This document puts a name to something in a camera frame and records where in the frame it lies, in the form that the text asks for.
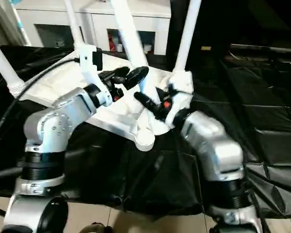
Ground white plastic table top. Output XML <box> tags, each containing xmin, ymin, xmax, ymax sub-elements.
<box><xmin>10</xmin><ymin>46</ymin><xmax>194</xmax><ymax>151</ymax></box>

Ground white glass-door cabinet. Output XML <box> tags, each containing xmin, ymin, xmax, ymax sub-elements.
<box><xmin>15</xmin><ymin>0</ymin><xmax>172</xmax><ymax>55</ymax></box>

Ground black plastic mat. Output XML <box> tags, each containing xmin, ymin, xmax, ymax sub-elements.
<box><xmin>0</xmin><ymin>46</ymin><xmax>291</xmax><ymax>219</ymax></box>

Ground white pole with blue band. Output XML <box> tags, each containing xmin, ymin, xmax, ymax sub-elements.
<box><xmin>10</xmin><ymin>0</ymin><xmax>31</xmax><ymax>47</ymax></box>

